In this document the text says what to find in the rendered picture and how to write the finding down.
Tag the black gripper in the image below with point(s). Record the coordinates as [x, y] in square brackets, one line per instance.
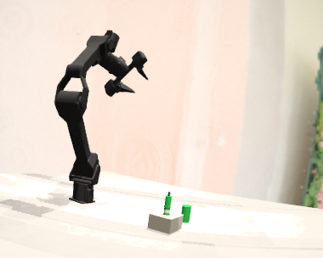
[120, 70]

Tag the cream block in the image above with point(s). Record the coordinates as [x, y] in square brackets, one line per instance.
[165, 224]

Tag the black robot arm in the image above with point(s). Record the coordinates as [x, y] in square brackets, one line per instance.
[71, 106]

